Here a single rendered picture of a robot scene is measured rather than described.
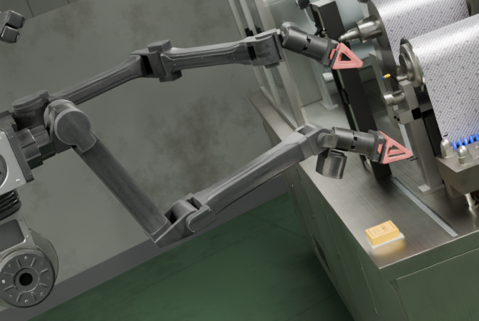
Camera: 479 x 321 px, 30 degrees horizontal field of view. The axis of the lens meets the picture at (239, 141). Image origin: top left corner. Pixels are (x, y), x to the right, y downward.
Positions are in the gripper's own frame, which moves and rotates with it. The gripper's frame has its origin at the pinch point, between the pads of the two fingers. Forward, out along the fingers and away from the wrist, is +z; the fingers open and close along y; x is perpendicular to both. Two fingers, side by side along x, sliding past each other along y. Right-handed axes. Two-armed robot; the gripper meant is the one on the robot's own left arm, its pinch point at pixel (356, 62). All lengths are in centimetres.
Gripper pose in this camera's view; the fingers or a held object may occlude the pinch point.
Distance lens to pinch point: 230.8
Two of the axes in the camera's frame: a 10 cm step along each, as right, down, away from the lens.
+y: 1.1, 2.0, -9.7
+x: 3.4, -9.3, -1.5
